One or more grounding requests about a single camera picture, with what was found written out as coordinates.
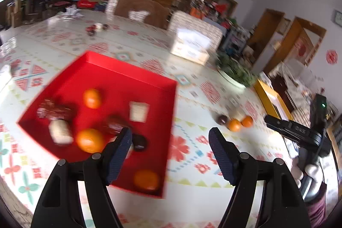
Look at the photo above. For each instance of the small pink white cake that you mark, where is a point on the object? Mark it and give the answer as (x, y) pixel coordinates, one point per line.
(138, 111)

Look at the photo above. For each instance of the wooden door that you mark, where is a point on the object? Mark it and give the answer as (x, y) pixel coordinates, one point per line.
(267, 30)

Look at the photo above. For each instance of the red round wall decoration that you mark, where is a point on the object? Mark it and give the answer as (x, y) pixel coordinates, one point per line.
(331, 57)

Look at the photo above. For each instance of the person's right hand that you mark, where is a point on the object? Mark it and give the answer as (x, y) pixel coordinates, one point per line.
(311, 171)

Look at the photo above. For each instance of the yellow gold box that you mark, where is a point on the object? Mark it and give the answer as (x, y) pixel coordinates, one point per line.
(272, 102)

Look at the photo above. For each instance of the dark round plum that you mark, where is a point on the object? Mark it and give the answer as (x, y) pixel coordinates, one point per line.
(221, 119)
(139, 142)

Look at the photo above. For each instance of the person's right forearm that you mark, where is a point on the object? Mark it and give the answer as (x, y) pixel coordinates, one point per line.
(318, 206)

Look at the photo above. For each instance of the white pink round cake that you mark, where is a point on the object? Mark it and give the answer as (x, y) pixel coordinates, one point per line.
(61, 131)

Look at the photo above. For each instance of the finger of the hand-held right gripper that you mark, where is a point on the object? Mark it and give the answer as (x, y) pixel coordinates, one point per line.
(279, 126)

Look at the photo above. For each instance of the plate of green vegetables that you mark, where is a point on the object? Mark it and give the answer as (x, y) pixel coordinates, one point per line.
(235, 73)

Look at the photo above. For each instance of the red box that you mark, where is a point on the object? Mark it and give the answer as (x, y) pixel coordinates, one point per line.
(98, 78)

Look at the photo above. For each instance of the mandarin orange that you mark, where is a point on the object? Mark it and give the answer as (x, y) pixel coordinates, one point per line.
(146, 180)
(89, 140)
(234, 125)
(247, 121)
(92, 98)

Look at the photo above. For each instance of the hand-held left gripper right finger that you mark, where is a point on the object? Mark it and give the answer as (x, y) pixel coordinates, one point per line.
(223, 156)

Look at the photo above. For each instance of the patterned tablecloth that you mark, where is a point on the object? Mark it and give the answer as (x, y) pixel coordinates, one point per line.
(66, 38)

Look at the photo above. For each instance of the white cardboard box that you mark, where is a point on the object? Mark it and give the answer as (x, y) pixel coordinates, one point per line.
(192, 43)

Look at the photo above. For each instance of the wall clock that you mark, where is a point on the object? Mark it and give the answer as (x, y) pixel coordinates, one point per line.
(338, 17)

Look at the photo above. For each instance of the wooden chair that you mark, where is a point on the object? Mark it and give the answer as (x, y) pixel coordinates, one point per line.
(141, 10)

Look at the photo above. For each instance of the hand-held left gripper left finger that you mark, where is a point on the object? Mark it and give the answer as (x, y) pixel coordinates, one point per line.
(119, 156)

